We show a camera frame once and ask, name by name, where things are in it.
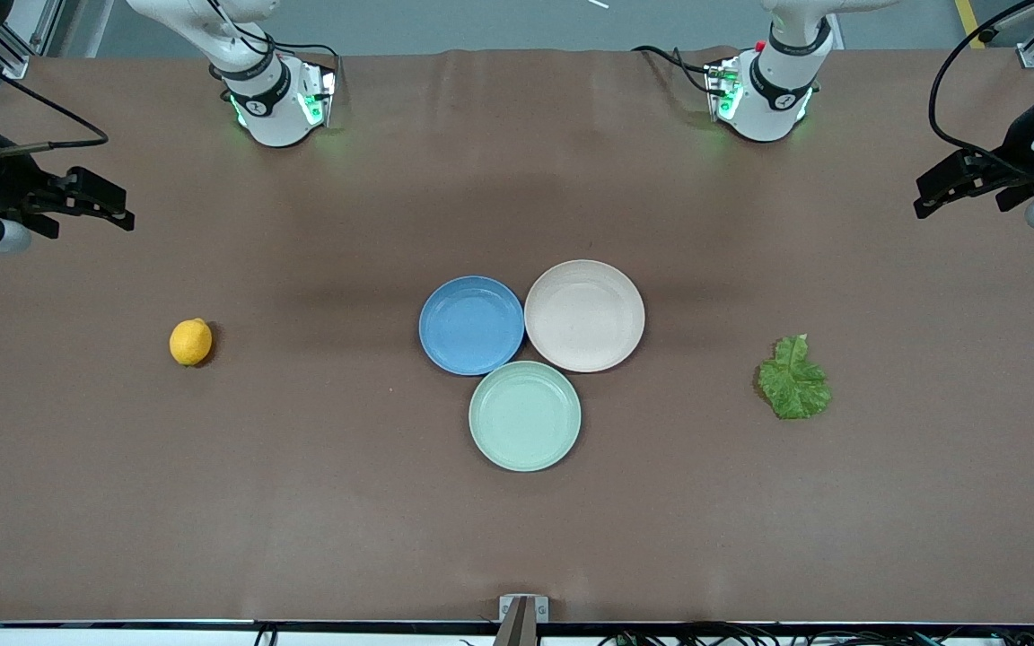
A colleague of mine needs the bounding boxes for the yellow lemon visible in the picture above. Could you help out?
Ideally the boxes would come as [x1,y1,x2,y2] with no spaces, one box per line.
[169,318,214,367]

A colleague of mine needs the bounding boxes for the green lettuce leaf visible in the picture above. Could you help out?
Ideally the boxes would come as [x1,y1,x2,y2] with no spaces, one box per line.
[757,334,833,420]

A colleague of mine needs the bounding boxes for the blue round plate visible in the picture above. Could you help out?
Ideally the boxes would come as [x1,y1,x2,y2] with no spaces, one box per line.
[418,275,526,376]

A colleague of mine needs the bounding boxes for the cream round plate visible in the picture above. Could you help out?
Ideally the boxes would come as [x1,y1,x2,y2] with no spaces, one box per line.
[524,259,646,373]

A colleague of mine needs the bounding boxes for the light green bowl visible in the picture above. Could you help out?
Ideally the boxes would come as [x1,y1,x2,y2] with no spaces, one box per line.
[469,361,583,473]

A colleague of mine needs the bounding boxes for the black right arm base cables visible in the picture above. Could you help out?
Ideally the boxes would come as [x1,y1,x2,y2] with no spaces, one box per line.
[207,0,343,100]

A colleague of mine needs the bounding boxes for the black arm base cables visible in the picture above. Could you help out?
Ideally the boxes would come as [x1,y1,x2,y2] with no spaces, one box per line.
[207,0,343,100]
[632,45,724,95]

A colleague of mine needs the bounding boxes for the black left arm base cables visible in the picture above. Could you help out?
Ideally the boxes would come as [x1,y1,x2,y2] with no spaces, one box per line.
[632,45,724,95]

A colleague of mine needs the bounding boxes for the white table edge rail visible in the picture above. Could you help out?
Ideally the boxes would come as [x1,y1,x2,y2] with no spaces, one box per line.
[0,619,1034,646]

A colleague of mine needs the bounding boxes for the small metal mounting bracket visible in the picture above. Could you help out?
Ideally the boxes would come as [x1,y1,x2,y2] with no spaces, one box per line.
[498,594,549,623]

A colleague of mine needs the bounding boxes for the grey camera stand post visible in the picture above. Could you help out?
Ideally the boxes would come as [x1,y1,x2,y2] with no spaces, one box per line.
[492,597,538,646]

